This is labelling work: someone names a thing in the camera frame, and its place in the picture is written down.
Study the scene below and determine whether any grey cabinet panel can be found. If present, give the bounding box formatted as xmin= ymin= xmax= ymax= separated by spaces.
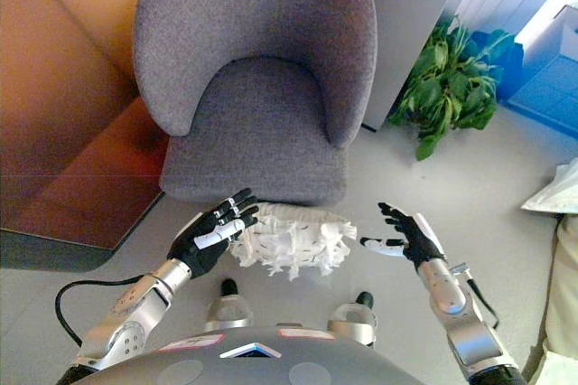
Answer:
xmin=360 ymin=0 xmax=475 ymax=133

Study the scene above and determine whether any silver right robot leg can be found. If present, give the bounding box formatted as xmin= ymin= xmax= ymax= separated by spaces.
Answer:
xmin=327 ymin=290 xmax=378 ymax=349

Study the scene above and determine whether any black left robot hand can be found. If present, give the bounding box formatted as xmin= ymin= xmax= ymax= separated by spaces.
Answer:
xmin=166 ymin=187 xmax=261 ymax=280

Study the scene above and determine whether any silver left robot leg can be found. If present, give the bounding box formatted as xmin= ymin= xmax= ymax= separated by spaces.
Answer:
xmin=202 ymin=278 xmax=255 ymax=333

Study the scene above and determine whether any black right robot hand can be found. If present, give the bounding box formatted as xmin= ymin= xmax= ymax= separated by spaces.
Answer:
xmin=359 ymin=202 xmax=448 ymax=276

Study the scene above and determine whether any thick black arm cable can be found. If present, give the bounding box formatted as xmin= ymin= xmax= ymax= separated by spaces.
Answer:
xmin=54 ymin=274 xmax=157 ymax=345

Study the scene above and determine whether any silver robot leg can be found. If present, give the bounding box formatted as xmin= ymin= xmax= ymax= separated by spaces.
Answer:
xmin=202 ymin=278 xmax=255 ymax=333
xmin=327 ymin=290 xmax=378 ymax=349

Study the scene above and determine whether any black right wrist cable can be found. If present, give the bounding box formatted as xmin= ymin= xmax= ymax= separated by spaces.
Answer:
xmin=467 ymin=276 xmax=500 ymax=332

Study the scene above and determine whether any white fringed throw pillow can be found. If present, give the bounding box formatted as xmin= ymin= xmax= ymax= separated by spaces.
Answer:
xmin=228 ymin=202 xmax=359 ymax=281

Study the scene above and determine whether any beige drawer nightstand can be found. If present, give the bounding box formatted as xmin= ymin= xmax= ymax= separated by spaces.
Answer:
xmin=500 ymin=4 xmax=578 ymax=128

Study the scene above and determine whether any brown wooden table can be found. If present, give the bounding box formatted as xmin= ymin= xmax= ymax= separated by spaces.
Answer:
xmin=0 ymin=0 xmax=168 ymax=273

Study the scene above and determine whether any cream bed cover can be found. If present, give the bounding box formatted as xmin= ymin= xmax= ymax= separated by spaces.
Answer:
xmin=526 ymin=212 xmax=578 ymax=385

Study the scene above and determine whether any white bed pillow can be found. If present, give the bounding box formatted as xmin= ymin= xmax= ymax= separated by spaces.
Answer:
xmin=520 ymin=163 xmax=578 ymax=219

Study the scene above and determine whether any green leafy potted plant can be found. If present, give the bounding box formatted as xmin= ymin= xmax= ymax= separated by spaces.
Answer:
xmin=387 ymin=16 xmax=520 ymax=163

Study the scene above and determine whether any grey fabric armchair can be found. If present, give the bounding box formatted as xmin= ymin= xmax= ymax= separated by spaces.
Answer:
xmin=131 ymin=0 xmax=378 ymax=206

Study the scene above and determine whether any grey robot torso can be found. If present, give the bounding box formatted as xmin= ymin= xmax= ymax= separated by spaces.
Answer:
xmin=74 ymin=324 xmax=425 ymax=385

